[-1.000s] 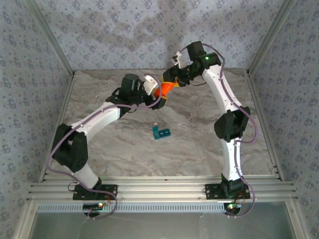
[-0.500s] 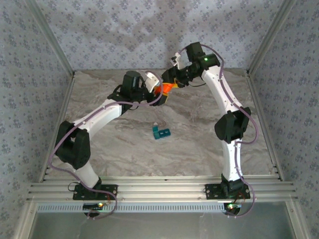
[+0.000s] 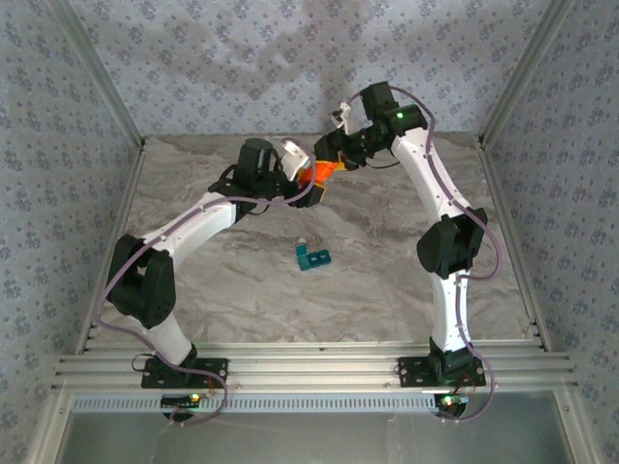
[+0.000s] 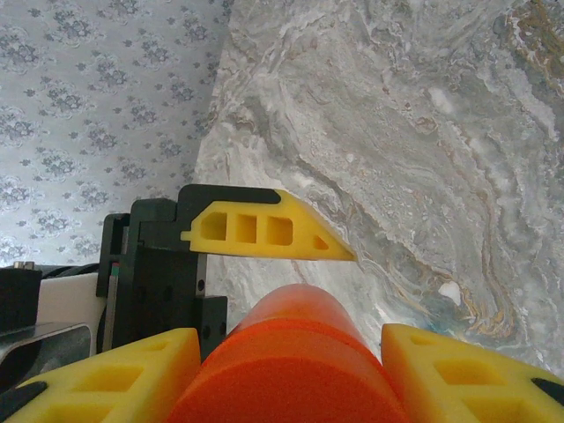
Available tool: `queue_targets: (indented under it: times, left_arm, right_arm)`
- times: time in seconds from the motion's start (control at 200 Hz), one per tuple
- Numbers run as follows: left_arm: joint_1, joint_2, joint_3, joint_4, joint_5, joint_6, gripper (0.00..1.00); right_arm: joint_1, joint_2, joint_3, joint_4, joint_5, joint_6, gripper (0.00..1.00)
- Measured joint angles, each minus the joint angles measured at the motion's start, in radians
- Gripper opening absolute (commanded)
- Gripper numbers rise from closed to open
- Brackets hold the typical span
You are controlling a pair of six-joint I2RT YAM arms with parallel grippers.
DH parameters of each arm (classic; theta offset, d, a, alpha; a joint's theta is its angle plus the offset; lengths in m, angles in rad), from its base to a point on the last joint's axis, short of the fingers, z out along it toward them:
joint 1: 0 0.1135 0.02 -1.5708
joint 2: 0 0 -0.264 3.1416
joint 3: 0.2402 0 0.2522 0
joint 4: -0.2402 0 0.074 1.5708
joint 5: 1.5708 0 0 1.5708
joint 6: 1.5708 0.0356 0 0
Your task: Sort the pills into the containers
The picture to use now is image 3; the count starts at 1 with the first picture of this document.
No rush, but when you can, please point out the orange pill bottle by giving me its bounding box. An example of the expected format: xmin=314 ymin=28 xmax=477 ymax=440
xmin=298 ymin=161 xmax=347 ymax=189

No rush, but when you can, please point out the aluminium corner post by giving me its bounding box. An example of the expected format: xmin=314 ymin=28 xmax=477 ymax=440
xmin=478 ymin=0 xmax=576 ymax=149
xmin=47 ymin=0 xmax=147 ymax=149

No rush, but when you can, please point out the aluminium front rail frame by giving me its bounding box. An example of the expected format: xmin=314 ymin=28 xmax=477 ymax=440
xmin=50 ymin=340 xmax=579 ymax=392

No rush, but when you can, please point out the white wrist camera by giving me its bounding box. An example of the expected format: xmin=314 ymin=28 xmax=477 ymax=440
xmin=330 ymin=100 xmax=359 ymax=134
xmin=281 ymin=138 xmax=316 ymax=181

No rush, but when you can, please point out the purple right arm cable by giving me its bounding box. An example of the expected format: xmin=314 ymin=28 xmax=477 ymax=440
xmin=350 ymin=85 xmax=504 ymax=425

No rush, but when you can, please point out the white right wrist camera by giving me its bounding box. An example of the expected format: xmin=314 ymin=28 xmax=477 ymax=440
xmin=330 ymin=100 xmax=359 ymax=134

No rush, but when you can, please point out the grey slotted cable duct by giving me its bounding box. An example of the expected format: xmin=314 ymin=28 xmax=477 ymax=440
xmin=72 ymin=391 xmax=436 ymax=415

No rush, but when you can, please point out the right controller board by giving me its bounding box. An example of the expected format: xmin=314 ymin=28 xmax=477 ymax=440
xmin=434 ymin=393 xmax=469 ymax=412

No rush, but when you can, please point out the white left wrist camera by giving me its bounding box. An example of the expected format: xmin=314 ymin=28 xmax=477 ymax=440
xmin=281 ymin=138 xmax=316 ymax=181

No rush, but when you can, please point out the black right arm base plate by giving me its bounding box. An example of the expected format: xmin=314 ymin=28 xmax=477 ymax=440
xmin=397 ymin=356 xmax=486 ymax=388

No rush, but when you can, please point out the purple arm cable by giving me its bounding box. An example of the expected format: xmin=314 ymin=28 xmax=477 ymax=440
xmin=94 ymin=138 xmax=315 ymax=427
xmin=350 ymin=85 xmax=504 ymax=425

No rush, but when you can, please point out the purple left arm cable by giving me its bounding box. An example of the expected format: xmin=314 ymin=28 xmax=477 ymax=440
xmin=94 ymin=138 xmax=315 ymax=427

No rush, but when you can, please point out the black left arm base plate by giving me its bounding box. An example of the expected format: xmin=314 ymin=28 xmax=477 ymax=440
xmin=140 ymin=357 xmax=229 ymax=391

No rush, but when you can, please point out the teal pill organizer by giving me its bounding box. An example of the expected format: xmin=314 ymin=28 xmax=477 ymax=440
xmin=294 ymin=244 xmax=333 ymax=273

